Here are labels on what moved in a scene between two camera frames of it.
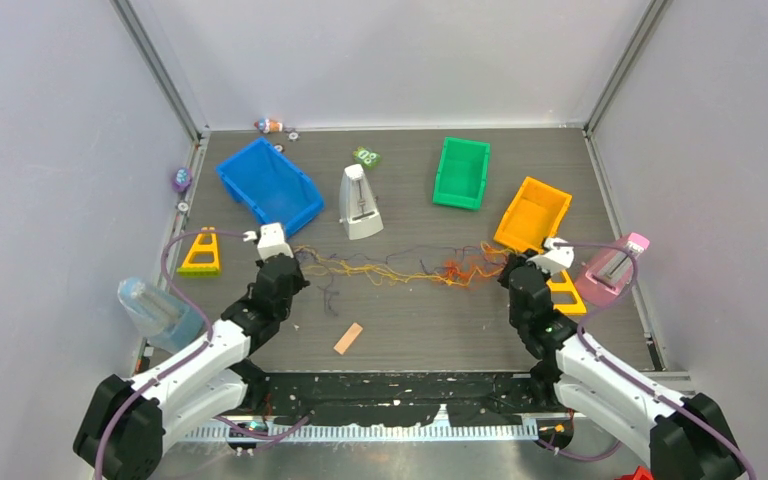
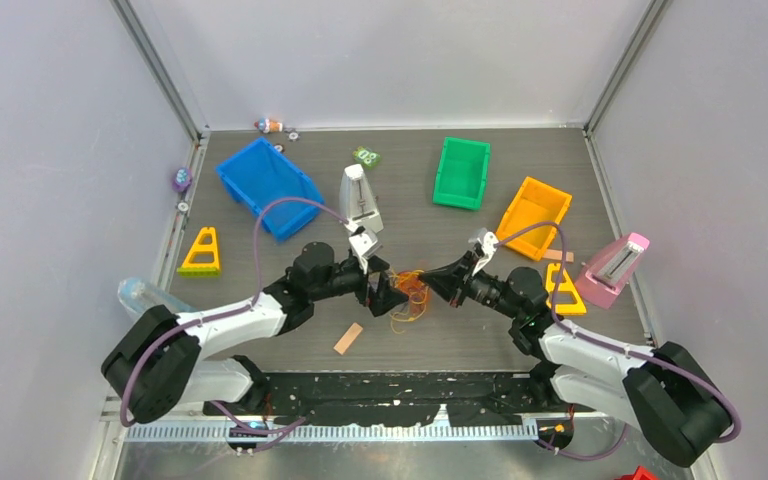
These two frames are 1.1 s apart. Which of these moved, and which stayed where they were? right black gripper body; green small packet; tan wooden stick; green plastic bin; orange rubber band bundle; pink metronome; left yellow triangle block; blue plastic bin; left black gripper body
Moved: right black gripper body; left black gripper body; orange rubber band bundle
Stayed: green plastic bin; tan wooden stick; blue plastic bin; pink metronome; green small packet; left yellow triangle block
